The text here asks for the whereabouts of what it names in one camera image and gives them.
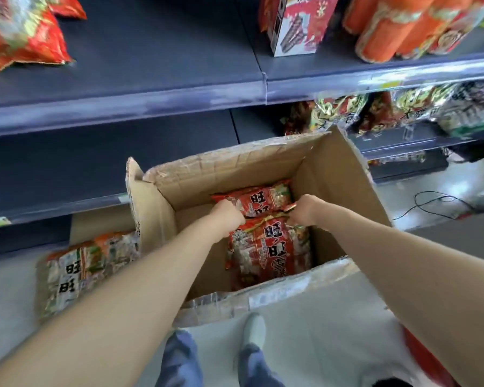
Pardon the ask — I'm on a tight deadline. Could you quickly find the group of orange-lidded jars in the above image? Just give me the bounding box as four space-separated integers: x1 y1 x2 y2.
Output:
343 0 484 64

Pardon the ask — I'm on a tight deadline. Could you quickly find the person's blue trouser leg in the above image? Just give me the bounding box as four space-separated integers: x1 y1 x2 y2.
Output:
155 330 204 387
237 344 286 387

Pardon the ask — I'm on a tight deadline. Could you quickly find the person's right forearm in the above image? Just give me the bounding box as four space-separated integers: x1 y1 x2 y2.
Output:
310 205 484 387

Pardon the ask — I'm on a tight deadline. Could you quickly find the black floor cable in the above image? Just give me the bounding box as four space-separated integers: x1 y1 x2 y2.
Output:
393 191 479 222

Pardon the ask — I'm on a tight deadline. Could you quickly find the dark grey metal shelf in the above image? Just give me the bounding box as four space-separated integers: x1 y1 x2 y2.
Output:
230 0 484 186
0 0 267 259

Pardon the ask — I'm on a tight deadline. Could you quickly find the black bag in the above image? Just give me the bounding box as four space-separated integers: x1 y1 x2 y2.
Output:
447 137 484 164

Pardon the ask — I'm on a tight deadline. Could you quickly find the gold red snack bag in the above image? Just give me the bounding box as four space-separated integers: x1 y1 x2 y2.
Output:
357 84 457 137
308 94 368 133

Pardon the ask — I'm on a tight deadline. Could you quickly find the person's left hand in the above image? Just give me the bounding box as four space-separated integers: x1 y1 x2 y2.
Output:
209 199 246 240

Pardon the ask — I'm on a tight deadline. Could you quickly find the white packet green edge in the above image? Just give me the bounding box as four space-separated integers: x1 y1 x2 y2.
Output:
437 78 484 138

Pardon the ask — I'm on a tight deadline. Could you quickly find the cardboard box with white label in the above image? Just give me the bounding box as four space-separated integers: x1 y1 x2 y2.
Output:
125 126 392 329

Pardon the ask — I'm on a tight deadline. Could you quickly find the person's right hand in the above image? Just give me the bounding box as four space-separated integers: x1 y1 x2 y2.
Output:
284 194 328 227

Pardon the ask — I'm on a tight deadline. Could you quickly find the person's white shoe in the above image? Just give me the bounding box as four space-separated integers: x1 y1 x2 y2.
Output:
241 313 267 352

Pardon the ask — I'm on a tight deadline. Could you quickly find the plain brown cardboard box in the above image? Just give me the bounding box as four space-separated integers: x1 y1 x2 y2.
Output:
35 205 142 324

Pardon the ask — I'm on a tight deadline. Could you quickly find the person's left forearm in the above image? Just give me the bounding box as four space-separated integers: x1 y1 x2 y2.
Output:
0 215 234 387

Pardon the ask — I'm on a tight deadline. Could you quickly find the red snack carton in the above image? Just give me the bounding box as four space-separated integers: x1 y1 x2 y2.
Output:
266 0 341 58
258 0 276 33

